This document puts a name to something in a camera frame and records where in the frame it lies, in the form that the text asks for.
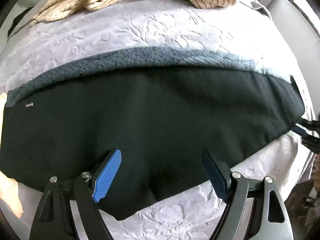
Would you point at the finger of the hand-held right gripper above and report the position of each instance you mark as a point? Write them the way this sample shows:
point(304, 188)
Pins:
point(298, 95)
point(300, 130)

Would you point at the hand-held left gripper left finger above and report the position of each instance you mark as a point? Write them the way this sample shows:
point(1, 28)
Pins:
point(108, 175)

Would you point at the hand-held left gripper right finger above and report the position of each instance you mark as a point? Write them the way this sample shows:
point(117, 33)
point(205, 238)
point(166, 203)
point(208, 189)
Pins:
point(215, 176)

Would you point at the black pants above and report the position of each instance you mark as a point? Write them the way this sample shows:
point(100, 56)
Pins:
point(155, 130)

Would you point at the pink cloth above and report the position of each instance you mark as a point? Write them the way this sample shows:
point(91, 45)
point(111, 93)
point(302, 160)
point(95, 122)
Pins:
point(10, 195)

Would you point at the lavender bed blanket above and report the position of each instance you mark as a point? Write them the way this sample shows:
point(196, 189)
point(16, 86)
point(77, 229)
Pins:
point(140, 32)

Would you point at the black cloth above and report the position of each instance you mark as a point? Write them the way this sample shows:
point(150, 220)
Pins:
point(22, 20)

